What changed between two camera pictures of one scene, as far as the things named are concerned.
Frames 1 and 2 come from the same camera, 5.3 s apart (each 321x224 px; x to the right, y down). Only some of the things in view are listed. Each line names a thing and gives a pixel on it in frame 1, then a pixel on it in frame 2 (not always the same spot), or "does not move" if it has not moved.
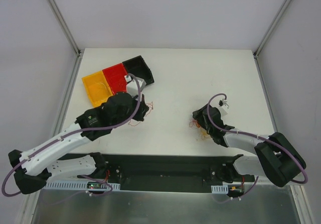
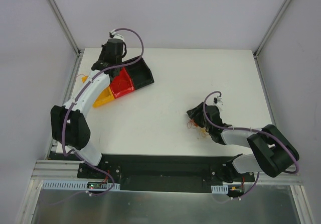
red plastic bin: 115,75 does not move
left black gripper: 141,109 → 110,58
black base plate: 144,172 does not move
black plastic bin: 137,67 does not move
